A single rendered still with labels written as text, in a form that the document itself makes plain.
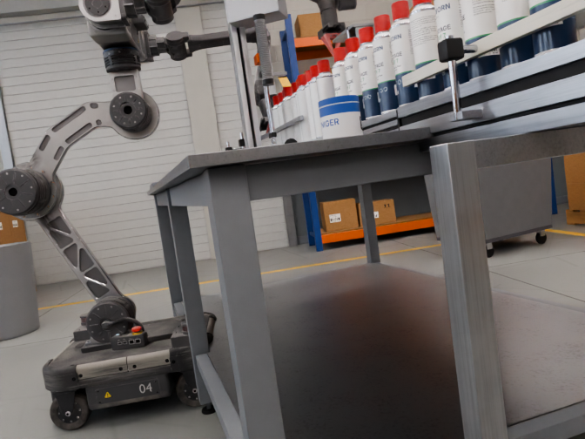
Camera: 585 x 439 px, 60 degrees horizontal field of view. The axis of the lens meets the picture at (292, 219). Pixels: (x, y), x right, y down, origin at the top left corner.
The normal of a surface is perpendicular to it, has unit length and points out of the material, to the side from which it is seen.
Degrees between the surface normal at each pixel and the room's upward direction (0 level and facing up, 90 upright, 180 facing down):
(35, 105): 90
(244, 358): 90
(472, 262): 90
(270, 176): 90
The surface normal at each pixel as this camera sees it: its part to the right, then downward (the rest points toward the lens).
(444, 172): -0.94, 0.15
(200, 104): 0.11, 0.06
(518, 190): 0.43, 0.05
